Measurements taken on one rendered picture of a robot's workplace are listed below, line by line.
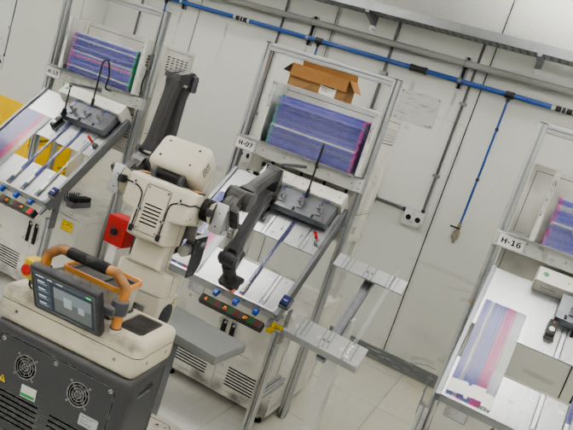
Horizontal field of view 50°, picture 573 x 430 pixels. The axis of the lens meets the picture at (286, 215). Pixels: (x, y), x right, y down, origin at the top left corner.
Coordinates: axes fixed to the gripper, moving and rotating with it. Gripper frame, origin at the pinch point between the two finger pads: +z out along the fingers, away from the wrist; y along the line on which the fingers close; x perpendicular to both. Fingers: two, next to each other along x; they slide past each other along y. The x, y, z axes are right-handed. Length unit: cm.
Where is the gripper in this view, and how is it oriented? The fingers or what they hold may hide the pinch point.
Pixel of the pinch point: (233, 291)
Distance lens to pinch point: 278.7
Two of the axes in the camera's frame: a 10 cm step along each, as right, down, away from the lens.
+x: -5.1, 6.6, -5.5
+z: 0.5, 6.7, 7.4
